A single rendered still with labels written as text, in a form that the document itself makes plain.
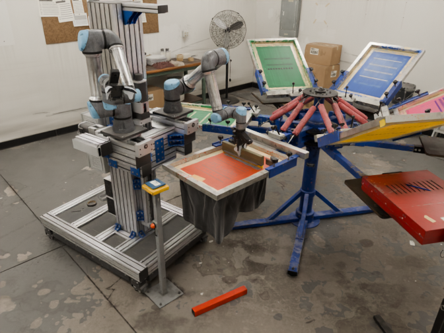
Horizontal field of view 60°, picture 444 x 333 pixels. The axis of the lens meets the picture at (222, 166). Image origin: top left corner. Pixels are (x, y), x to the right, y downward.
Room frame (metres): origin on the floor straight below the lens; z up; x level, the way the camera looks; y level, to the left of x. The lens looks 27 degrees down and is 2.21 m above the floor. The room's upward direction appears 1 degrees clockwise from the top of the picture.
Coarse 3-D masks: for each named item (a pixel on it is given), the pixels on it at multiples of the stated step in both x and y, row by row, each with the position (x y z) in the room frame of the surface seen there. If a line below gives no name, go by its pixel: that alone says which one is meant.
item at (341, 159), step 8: (328, 152) 2.89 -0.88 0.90; (336, 152) 2.82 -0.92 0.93; (336, 160) 2.77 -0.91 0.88; (344, 160) 2.68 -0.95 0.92; (352, 168) 2.54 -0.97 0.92; (360, 176) 2.43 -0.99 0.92; (352, 184) 2.25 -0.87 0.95; (360, 184) 2.25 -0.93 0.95; (360, 192) 2.15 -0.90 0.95; (368, 200) 2.05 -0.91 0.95; (376, 208) 1.96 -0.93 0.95; (384, 216) 1.88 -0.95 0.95
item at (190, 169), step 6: (216, 156) 2.66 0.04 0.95; (222, 156) 2.66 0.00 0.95; (198, 162) 2.55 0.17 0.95; (204, 162) 2.56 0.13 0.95; (180, 168) 2.44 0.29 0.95; (186, 168) 2.45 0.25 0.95; (192, 168) 2.45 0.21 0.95; (192, 174) 2.36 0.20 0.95; (198, 174) 2.36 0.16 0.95; (204, 174) 2.36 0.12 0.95
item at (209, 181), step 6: (240, 162) 2.56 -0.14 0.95; (264, 162) 2.57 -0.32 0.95; (252, 168) 2.46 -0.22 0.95; (264, 168) 2.46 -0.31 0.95; (240, 174) 2.36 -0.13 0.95; (246, 174) 2.36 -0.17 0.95; (204, 180) 2.27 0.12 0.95; (210, 180) 2.27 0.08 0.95; (216, 180) 2.27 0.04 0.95; (228, 180) 2.28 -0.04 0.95; (234, 180) 2.28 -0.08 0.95; (216, 186) 2.19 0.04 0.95; (222, 186) 2.19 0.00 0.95
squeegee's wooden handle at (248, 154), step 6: (222, 144) 2.72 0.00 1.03; (228, 144) 2.67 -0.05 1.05; (234, 144) 2.66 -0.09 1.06; (228, 150) 2.67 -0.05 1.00; (234, 150) 2.62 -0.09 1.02; (240, 150) 2.57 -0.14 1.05; (246, 150) 2.54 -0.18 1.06; (240, 156) 2.57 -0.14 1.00; (246, 156) 2.53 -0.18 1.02; (252, 156) 2.48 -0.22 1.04; (258, 156) 2.44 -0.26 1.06; (258, 162) 2.44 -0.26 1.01
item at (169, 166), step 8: (256, 144) 2.82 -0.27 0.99; (200, 152) 2.65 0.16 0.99; (208, 152) 2.70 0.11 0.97; (264, 152) 2.73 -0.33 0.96; (272, 152) 2.67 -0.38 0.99; (176, 160) 2.51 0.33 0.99; (184, 160) 2.54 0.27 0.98; (168, 168) 2.38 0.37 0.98; (176, 168) 2.37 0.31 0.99; (176, 176) 2.32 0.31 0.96; (184, 176) 2.26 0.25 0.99; (256, 176) 2.27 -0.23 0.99; (264, 176) 2.32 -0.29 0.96; (192, 184) 2.19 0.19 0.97; (200, 184) 2.16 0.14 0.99; (232, 184) 2.16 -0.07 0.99; (240, 184) 2.16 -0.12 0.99; (248, 184) 2.21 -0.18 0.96; (208, 192) 2.08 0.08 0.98; (216, 192) 2.06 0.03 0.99; (224, 192) 2.06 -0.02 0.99; (232, 192) 2.11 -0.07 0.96; (216, 200) 2.02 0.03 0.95
